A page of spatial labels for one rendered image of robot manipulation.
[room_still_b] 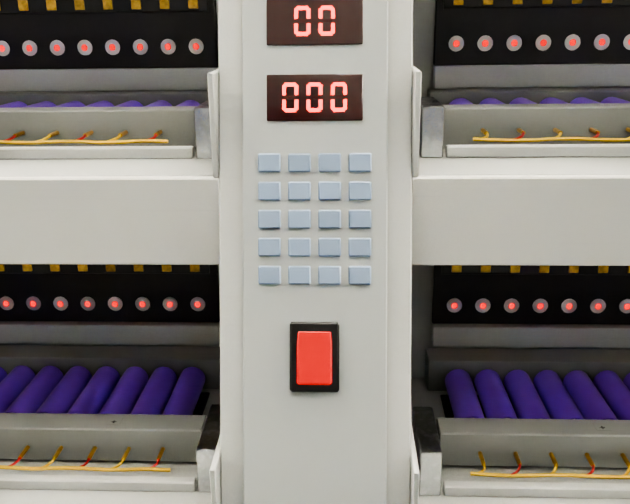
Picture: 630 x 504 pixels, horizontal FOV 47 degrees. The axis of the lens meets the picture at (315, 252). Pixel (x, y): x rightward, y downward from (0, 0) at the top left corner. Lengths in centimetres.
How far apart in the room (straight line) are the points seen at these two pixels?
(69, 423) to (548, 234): 30
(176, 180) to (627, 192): 22
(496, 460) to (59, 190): 29
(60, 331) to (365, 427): 28
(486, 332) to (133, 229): 28
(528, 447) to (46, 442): 29
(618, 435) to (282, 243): 23
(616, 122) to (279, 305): 22
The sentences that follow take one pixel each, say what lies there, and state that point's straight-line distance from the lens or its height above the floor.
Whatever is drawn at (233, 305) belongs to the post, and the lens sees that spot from 36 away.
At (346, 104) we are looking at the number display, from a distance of 35.
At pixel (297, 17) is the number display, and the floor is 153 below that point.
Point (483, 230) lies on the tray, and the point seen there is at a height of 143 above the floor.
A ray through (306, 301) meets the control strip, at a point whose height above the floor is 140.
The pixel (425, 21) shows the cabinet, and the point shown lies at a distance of 57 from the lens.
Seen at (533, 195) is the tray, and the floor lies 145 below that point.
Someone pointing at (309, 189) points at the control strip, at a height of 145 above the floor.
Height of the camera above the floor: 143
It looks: 2 degrees down
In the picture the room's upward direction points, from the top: straight up
